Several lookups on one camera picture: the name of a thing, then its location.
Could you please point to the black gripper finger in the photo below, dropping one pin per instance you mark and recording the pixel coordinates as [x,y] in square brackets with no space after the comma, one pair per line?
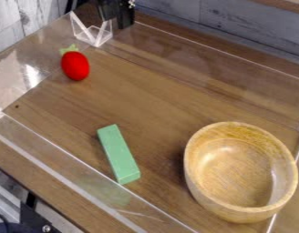
[125,14]
[106,9]

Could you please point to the red plush strawberry toy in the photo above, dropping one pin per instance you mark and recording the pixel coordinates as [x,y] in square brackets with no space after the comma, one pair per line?
[74,64]

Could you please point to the green rectangular block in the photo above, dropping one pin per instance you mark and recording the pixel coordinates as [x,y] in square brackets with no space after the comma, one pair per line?
[120,158]

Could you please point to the wooden bowl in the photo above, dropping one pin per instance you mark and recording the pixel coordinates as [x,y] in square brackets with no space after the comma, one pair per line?
[239,171]

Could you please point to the black clamp with screw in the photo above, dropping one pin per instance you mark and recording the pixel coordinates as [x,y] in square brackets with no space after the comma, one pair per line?
[32,220]

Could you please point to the clear acrylic corner bracket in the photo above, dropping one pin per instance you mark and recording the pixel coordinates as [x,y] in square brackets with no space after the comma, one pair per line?
[93,35]

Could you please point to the clear acrylic back wall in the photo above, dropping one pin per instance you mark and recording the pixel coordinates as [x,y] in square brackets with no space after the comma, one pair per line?
[251,79]

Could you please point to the clear acrylic wall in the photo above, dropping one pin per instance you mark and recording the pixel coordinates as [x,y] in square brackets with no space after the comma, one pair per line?
[98,205]
[251,79]

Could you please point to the clear acrylic front wall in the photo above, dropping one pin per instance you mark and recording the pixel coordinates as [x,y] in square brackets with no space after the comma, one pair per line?
[98,205]

